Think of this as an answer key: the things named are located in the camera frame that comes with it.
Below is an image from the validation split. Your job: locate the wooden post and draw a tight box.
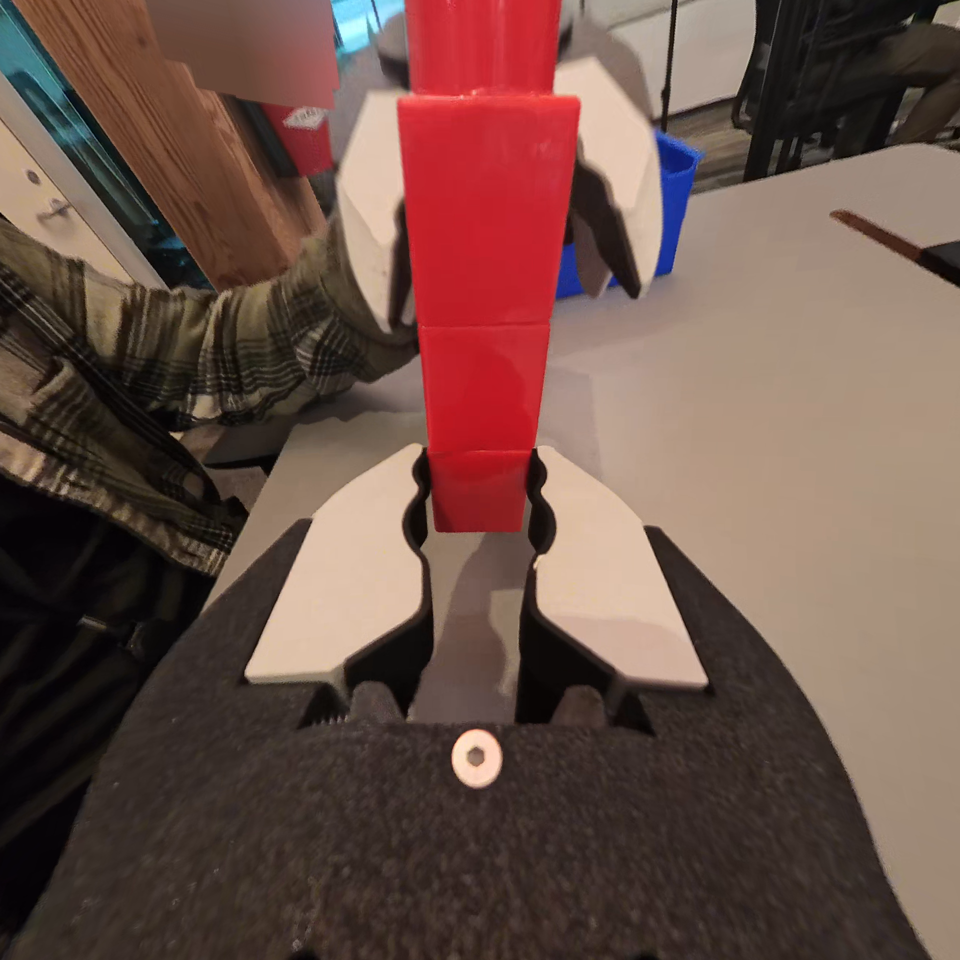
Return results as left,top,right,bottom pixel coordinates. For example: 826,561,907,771
15,0,329,292

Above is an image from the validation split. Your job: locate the person's left forearm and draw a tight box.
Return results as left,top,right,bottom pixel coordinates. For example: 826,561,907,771
0,217,421,451

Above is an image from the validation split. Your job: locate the red canister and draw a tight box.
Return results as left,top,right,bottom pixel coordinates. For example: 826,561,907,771
261,101,336,180

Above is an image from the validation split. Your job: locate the person's body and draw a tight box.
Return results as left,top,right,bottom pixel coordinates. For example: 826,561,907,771
0,420,252,946

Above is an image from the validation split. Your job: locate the black cable flap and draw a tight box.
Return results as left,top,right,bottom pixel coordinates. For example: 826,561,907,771
921,238,960,288

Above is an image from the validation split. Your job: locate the black chair frame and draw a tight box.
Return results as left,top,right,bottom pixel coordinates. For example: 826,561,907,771
731,0,909,183

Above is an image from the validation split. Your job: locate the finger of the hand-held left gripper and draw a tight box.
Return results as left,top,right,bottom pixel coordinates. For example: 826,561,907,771
559,56,665,301
335,90,418,335

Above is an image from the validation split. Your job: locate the blue plastic bin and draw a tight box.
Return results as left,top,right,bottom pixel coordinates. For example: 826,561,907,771
556,129,704,300

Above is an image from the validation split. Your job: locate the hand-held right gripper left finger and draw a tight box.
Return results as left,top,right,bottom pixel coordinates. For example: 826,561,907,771
244,442,438,715

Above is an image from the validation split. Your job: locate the white cabinet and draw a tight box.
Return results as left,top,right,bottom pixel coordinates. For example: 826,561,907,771
0,75,168,290

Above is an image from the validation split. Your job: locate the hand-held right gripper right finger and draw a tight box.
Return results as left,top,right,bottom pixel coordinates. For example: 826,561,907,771
516,445,711,723

